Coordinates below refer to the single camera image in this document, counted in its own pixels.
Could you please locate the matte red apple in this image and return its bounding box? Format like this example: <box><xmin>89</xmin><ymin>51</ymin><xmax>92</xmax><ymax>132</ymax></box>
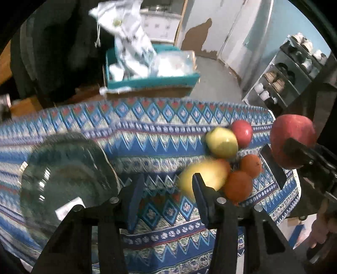
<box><xmin>270</xmin><ymin>114</ymin><xmax>316</xmax><ymax>169</ymax></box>

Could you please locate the dark glass bowl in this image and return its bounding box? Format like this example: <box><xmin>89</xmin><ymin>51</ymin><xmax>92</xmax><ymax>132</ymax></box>
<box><xmin>20</xmin><ymin>132</ymin><xmax>119</xmax><ymax>247</ymax></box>

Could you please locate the metal shoe rack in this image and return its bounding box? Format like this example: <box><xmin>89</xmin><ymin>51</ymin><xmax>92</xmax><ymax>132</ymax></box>
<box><xmin>242</xmin><ymin>32</ymin><xmax>328</xmax><ymax>115</ymax></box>

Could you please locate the yellow pear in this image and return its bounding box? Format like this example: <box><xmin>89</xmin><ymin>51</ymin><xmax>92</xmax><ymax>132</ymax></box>
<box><xmin>205</xmin><ymin>127</ymin><xmax>238</xmax><ymax>159</ymax></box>
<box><xmin>177</xmin><ymin>159</ymin><xmax>231</xmax><ymax>202</ymax></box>

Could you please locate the black hanging jacket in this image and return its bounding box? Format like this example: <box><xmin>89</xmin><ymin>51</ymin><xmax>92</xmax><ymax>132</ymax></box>
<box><xmin>10</xmin><ymin>1</ymin><xmax>114</xmax><ymax>107</ymax></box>

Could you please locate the teal plastic crate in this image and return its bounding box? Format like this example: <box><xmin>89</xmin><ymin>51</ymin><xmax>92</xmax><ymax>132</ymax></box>
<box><xmin>105</xmin><ymin>44</ymin><xmax>200</xmax><ymax>93</ymax></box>

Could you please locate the clear plastic bag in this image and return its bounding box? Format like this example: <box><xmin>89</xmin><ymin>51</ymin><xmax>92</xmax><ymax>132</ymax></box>
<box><xmin>149</xmin><ymin>50</ymin><xmax>197</xmax><ymax>77</ymax></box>

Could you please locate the white patterned storage box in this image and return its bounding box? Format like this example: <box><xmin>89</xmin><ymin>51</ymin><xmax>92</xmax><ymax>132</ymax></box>
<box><xmin>140</xmin><ymin>10</ymin><xmax>181</xmax><ymax>44</ymax></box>

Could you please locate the white rice bag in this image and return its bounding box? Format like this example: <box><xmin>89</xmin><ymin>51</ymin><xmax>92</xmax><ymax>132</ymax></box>
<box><xmin>88</xmin><ymin>1</ymin><xmax>156</xmax><ymax>78</ymax></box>

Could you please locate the shiny red apple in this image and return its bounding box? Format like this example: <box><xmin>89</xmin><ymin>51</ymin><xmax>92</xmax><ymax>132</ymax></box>
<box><xmin>230</xmin><ymin>119</ymin><xmax>253</xmax><ymax>149</ymax></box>

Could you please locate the blue patterned tablecloth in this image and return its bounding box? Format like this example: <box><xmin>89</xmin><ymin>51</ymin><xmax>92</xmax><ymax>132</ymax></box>
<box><xmin>0</xmin><ymin>96</ymin><xmax>302</xmax><ymax>274</ymax></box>

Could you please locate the large orange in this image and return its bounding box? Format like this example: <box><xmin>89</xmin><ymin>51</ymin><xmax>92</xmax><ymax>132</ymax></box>
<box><xmin>223</xmin><ymin>171</ymin><xmax>253</xmax><ymax>204</ymax></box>

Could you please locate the right human hand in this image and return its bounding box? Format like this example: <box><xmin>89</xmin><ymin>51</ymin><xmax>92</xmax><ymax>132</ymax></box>
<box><xmin>308</xmin><ymin>199</ymin><xmax>336</xmax><ymax>248</ymax></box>

